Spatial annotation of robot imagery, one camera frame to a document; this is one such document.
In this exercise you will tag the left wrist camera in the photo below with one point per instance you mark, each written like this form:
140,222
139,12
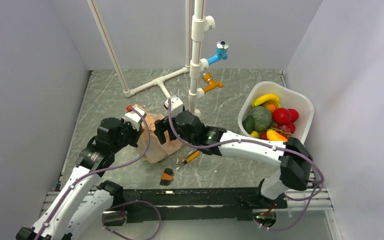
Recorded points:
134,116

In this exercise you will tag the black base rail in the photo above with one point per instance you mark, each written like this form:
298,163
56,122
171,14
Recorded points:
239,203

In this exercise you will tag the yellow fake banana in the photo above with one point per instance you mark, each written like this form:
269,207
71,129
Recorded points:
270,97

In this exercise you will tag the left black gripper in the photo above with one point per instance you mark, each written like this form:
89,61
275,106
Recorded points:
137,134

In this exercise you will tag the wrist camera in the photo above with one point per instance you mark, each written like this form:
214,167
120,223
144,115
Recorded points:
174,106
134,116

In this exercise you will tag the orange tap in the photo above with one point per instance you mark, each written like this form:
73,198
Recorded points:
211,83

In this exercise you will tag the yellow fake mango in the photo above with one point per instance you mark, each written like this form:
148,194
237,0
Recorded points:
273,135

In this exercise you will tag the white plastic basket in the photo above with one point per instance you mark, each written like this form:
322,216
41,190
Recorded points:
289,99

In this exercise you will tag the red fake tomato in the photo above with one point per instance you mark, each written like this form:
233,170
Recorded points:
294,114

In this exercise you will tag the black orange hex key set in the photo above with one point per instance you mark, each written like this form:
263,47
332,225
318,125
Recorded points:
167,177

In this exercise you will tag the red fake apple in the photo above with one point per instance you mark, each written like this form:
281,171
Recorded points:
281,116

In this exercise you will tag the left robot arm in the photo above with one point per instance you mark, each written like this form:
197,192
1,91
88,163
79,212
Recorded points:
68,217

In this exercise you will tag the fake orange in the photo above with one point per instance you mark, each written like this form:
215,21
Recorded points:
270,106

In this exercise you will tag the silver combination wrench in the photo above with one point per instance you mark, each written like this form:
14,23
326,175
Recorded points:
177,160

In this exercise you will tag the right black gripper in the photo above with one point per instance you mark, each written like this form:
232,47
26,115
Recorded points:
161,126

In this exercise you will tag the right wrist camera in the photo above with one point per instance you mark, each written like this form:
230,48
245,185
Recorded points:
174,106

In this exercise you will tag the yellow fake lemon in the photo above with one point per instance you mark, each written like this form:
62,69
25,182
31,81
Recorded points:
255,134

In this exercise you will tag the blue tap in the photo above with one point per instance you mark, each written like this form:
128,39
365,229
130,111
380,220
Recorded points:
220,54

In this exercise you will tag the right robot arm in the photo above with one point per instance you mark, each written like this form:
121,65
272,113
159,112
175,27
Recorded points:
290,157

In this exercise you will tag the orange handled screwdriver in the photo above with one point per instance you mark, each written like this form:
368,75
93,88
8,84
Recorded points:
184,161

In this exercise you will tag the white PVC pipe stand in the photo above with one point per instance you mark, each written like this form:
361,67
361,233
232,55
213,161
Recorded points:
153,34

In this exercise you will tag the green fake melon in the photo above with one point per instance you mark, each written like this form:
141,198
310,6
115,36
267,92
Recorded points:
262,118

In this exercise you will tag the orange plastic bag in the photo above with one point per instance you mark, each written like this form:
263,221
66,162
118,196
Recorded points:
156,151

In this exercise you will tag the green fake avocado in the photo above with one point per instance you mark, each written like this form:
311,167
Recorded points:
248,124

